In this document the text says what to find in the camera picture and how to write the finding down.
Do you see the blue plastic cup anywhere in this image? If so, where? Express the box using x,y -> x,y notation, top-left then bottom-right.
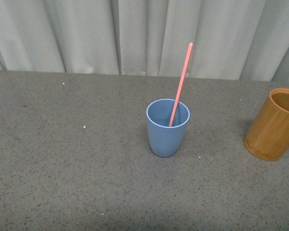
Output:
146,99 -> 190,157

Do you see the pink chopstick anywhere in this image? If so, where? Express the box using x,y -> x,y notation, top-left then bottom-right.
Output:
169,42 -> 193,127

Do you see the bamboo chopstick holder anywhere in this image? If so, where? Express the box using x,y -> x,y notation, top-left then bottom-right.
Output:
244,88 -> 289,161

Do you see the white curtain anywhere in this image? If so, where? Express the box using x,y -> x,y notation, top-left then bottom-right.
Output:
0,0 -> 289,82

